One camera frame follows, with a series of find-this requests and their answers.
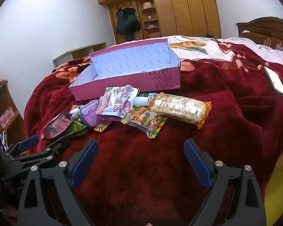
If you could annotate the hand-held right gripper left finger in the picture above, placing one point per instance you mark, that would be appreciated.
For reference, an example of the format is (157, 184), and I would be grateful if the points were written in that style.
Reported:
(85, 162)

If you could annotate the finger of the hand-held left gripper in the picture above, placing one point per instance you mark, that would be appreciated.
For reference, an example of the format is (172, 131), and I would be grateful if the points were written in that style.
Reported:
(54, 147)
(28, 142)

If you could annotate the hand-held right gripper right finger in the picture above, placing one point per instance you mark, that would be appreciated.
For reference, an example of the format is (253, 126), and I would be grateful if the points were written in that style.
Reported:
(198, 162)

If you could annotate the pale pink barcode pouch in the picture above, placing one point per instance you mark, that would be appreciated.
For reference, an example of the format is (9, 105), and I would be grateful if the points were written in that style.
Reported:
(57, 124)

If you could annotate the green pea packet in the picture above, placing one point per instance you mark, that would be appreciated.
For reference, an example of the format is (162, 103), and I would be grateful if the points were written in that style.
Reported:
(76, 127)

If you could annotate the orange jelly cup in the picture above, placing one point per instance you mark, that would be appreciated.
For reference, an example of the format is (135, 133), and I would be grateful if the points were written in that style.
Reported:
(101, 126)

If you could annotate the purple jelly cup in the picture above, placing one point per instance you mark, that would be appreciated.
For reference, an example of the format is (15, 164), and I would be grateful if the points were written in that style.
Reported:
(89, 113)

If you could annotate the golden noodle packet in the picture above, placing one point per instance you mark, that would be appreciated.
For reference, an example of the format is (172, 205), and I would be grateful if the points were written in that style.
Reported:
(179, 109)

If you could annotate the yellow striped sausage packet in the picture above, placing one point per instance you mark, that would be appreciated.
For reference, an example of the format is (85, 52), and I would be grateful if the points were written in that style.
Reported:
(143, 122)

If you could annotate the pink spouted jelly pouch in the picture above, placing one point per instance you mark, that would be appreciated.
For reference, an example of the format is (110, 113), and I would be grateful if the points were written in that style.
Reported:
(113, 101)

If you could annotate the green snack packet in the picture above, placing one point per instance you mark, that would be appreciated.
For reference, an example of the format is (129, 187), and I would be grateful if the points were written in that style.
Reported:
(153, 96)

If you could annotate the pink cardboard box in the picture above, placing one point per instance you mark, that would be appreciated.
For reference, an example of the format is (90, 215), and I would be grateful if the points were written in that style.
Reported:
(132, 82)

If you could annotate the metal clip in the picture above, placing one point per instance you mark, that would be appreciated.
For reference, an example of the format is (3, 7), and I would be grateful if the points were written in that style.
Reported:
(3, 140)

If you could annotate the red floral blanket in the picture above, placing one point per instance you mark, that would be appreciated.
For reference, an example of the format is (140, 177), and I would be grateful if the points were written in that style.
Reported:
(226, 122)

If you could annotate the yellow object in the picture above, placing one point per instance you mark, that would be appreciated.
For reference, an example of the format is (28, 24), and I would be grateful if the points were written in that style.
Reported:
(276, 193)

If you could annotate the low open shelf unit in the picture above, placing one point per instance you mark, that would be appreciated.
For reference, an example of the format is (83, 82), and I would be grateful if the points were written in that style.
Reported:
(68, 56)

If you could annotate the smartphone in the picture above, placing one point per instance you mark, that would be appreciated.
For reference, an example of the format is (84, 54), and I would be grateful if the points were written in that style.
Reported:
(274, 81)

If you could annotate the black bag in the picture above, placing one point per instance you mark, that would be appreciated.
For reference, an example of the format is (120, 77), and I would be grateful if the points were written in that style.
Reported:
(210, 35)

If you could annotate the dark blue hanging jacket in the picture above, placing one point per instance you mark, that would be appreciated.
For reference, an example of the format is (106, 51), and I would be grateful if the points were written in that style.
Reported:
(119, 23)

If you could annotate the purple cloth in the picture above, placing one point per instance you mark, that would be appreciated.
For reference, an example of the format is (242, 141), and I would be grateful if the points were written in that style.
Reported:
(281, 48)

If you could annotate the red pot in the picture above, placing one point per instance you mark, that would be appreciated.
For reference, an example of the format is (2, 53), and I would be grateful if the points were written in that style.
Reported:
(152, 27)

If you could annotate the dark green hanging jacket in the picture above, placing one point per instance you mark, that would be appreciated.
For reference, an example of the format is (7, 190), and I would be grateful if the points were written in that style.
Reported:
(132, 23)

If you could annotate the wooden headboard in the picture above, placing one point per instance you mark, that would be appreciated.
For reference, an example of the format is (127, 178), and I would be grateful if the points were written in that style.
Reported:
(261, 28)

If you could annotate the wooden wardrobe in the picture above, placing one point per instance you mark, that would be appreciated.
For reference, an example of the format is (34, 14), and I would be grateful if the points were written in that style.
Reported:
(179, 11)

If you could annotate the white round box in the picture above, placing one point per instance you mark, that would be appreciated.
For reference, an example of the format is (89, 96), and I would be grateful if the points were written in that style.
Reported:
(148, 4)

